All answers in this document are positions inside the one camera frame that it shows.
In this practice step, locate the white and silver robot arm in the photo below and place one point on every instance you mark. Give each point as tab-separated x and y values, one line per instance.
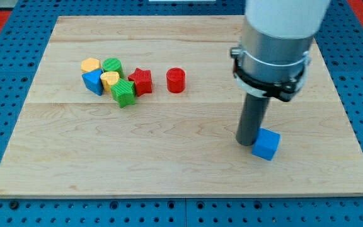
272	57

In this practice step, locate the red wooden star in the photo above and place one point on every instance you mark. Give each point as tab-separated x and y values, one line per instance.
142	80

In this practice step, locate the green wooden star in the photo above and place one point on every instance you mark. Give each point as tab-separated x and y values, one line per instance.
123	92

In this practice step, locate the red wooden cylinder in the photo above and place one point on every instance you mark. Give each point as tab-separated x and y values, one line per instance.
175	78

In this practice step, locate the light wooden board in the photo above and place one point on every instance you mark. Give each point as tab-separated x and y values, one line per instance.
70	143

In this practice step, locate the grey cylindrical pointer rod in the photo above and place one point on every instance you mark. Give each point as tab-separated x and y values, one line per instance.
252	114

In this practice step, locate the yellow wooden heart block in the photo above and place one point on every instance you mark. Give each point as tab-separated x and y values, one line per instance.
108	79

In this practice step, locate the green wooden cylinder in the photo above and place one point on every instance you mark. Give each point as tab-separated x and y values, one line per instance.
113	64

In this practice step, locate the blue wooden cube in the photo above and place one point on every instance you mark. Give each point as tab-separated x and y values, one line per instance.
266	144

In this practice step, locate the blue wooden triangle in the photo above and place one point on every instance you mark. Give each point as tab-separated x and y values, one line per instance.
93	82

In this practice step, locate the yellow wooden hexagon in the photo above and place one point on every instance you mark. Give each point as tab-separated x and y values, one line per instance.
90	64

